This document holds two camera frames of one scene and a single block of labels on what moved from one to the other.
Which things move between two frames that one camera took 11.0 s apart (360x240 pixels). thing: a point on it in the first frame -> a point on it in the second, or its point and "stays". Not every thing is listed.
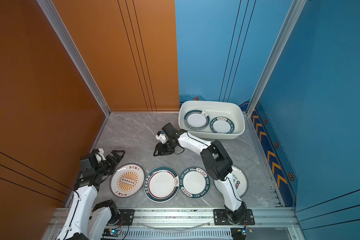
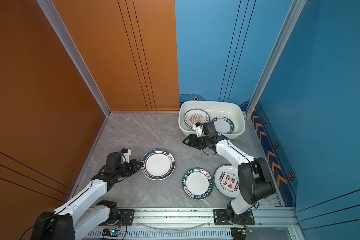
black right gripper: x=160 y=150 -> x=192 y=138
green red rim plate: x=161 y=184 -> x=158 y=164
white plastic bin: x=212 y=119 stays
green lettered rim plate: x=222 y=125 stays
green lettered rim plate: x=195 y=182 stays
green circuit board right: x=240 y=233 stays
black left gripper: x=113 y=163 -> x=133 y=163
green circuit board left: x=111 y=232 stays
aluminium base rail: x=264 y=218 stays
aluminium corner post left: x=74 y=52 stays
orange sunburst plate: x=127 y=180 -> x=196 y=115
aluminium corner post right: x=292 y=19 stays
